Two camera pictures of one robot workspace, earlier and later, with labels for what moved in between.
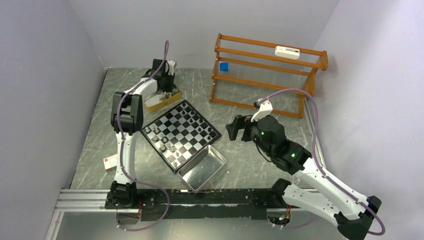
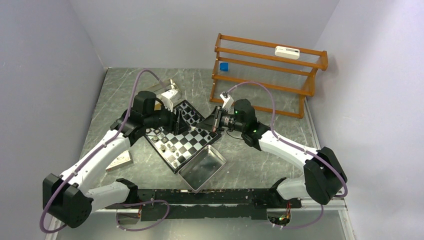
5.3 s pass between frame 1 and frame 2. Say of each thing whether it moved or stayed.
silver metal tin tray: stayed
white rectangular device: stayed
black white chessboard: stayed
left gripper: moved
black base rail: stayed
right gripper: moved
